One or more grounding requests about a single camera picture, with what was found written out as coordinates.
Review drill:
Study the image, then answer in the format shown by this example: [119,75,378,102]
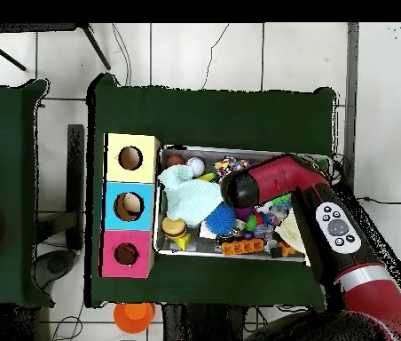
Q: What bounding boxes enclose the mint green muslin cloth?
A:
[157,164,224,228]

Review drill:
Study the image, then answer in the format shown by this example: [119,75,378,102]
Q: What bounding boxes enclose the toy hamburger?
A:
[161,216,188,240]

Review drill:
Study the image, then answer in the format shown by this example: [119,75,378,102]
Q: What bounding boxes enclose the cream muslin cloth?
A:
[274,209,311,266]

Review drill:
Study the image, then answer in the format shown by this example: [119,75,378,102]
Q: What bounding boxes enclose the wooden box with three holes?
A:
[100,132,161,279]

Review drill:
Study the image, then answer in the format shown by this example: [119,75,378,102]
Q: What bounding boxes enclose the white toy baseball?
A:
[185,156,206,178]

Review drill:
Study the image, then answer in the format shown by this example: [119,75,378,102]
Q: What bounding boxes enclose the plain blue spiky ball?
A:
[205,202,238,236]

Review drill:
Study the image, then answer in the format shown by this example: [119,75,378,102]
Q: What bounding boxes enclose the multicolour patterned cloth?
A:
[214,156,252,183]

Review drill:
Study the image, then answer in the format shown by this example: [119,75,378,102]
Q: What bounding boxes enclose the brown toy football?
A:
[166,153,185,169]

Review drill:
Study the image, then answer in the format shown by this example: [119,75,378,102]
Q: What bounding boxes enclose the purple spiky ball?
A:
[233,206,256,222]

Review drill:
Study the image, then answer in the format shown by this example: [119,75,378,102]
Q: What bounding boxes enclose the yellow toy cheese wedge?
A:
[174,232,192,252]

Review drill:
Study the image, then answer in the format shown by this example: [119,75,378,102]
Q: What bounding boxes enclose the beige round toy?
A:
[116,193,144,219]

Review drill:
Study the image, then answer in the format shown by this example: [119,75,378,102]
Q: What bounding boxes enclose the orange plastic cup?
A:
[113,302,156,335]

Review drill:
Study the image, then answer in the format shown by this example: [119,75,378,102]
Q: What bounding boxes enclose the grey stand base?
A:
[35,249,78,289]

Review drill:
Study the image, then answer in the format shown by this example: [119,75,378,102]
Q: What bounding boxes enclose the black tripod stand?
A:
[0,22,112,71]

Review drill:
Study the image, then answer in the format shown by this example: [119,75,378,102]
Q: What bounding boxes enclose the dark green side table cloth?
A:
[0,78,55,307]

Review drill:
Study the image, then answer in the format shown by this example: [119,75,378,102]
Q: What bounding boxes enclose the wire mesh bin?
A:
[153,144,333,263]

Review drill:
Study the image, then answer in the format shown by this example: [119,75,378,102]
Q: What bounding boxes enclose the black floor cables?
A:
[242,305,310,333]

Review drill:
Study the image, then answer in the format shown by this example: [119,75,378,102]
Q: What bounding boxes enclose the black power cable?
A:
[329,152,401,207]

